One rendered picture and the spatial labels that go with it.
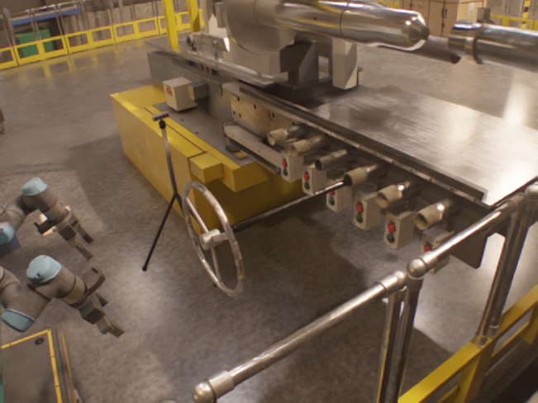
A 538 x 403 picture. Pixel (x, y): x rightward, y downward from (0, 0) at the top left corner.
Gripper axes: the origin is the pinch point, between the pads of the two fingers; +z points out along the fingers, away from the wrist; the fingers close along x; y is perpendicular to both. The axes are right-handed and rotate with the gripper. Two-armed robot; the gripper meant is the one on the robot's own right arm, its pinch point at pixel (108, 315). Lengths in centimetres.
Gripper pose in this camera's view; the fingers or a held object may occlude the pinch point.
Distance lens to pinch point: 140.2
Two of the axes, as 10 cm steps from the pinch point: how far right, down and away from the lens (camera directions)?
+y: -7.5, 6.4, -1.8
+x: 5.8, 4.9, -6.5
